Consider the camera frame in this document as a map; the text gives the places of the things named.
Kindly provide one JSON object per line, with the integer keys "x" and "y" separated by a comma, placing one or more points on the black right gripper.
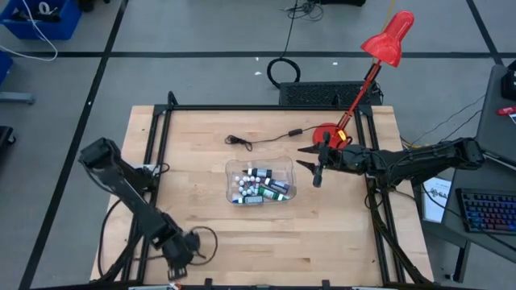
{"x": 348, "y": 159}

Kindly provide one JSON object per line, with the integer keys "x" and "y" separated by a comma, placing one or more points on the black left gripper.
{"x": 181, "y": 253}

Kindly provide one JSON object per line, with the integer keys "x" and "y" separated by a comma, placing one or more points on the large black food coloring bottle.
{"x": 260, "y": 173}

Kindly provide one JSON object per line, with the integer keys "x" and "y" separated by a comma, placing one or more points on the large green food coloring bottle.
{"x": 270, "y": 193}

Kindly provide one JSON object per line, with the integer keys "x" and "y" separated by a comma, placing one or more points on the large blue food coloring bottle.
{"x": 252, "y": 199}

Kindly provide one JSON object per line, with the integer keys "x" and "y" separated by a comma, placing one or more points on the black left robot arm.
{"x": 129, "y": 193}

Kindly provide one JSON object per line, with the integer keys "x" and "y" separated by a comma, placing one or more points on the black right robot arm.
{"x": 423, "y": 159}

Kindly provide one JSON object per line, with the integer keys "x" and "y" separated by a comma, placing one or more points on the clear plastic bin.
{"x": 284, "y": 167}

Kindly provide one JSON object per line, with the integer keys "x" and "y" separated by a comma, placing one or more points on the black table clamp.
{"x": 325, "y": 283}
{"x": 208, "y": 282}

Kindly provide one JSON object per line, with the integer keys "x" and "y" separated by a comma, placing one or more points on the white paper sheet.
{"x": 437, "y": 201}

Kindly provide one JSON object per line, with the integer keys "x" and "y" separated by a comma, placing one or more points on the red desk lamp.
{"x": 387, "y": 40}

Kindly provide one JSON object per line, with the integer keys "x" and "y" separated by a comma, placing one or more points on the backlit computer keyboard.
{"x": 488, "y": 209}

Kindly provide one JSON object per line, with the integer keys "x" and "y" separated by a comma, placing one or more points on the grey desk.
{"x": 496, "y": 137}

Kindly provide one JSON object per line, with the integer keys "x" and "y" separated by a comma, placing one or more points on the blue plastic floor bin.
{"x": 40, "y": 20}

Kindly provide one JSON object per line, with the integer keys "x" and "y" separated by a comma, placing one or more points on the black metal rig frame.
{"x": 262, "y": 107}

